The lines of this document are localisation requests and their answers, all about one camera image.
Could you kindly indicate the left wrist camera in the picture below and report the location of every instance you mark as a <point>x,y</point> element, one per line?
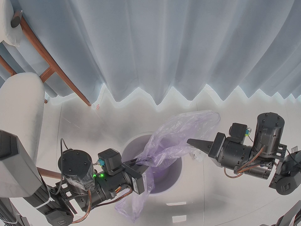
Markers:
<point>110,159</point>

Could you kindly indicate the white trash bin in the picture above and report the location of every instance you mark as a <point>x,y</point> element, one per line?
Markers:
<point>174,171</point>

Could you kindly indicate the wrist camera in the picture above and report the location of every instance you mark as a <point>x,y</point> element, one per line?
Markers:
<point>110,159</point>
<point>237,132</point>

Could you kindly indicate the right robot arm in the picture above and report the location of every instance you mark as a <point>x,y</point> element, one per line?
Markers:
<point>270,131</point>

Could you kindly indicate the crumpled white paper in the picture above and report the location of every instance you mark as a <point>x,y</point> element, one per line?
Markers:
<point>198,156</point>

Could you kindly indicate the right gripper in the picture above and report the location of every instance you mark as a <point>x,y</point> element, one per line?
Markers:
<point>235,156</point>

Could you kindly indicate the pale blue curtain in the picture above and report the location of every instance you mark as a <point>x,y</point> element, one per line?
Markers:
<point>164,43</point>

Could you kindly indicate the purple plastic bag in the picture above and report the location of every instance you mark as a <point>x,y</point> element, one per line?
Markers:
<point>178,131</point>

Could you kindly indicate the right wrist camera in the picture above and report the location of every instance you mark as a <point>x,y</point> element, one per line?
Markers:
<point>237,132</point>

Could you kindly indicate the wooden chair with cream cushions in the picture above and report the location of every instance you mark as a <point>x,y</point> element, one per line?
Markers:
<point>21,107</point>

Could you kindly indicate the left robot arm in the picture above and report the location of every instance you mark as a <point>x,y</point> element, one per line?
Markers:
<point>21,163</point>

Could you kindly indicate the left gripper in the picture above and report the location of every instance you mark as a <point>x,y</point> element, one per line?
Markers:
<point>122,182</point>

